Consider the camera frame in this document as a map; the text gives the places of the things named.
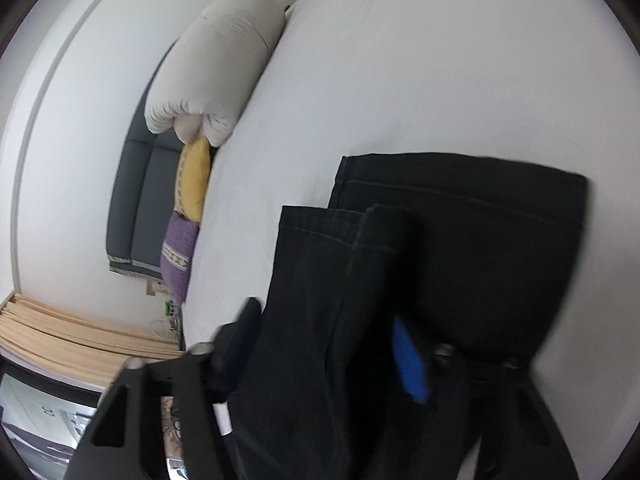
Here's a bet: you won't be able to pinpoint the black denim pants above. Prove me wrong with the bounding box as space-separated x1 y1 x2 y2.
228 153 589 479

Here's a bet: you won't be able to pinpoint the purple patterned pillow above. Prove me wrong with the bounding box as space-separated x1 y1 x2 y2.
160 211 200 304

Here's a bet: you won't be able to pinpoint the dark grey upholstered headboard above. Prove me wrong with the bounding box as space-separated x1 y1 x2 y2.
105 41 187 281

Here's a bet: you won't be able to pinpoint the yellow patterned pillow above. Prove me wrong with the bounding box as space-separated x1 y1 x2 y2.
175 136 212 223

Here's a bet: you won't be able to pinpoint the white bed mattress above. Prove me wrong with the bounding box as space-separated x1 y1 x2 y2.
183 0 639 479

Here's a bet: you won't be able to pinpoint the folded beige duvet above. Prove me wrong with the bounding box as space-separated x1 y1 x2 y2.
144 0 285 148

